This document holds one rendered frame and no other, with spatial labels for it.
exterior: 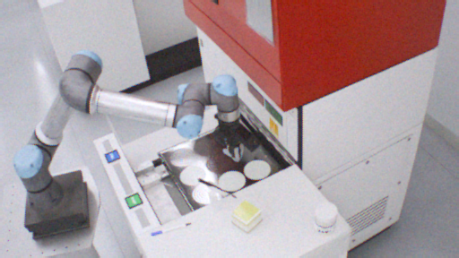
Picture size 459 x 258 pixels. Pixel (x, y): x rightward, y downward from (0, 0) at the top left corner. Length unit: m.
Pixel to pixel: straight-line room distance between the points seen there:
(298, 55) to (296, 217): 0.53
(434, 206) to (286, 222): 1.53
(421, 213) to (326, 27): 1.68
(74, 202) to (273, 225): 0.77
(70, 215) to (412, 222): 1.89
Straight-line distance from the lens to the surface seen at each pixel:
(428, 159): 3.22
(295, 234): 1.56
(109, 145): 1.98
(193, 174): 1.85
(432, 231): 2.85
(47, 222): 1.88
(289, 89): 1.52
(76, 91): 1.50
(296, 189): 1.68
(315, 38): 1.47
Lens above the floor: 2.25
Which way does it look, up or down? 42 degrees down
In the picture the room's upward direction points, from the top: 8 degrees counter-clockwise
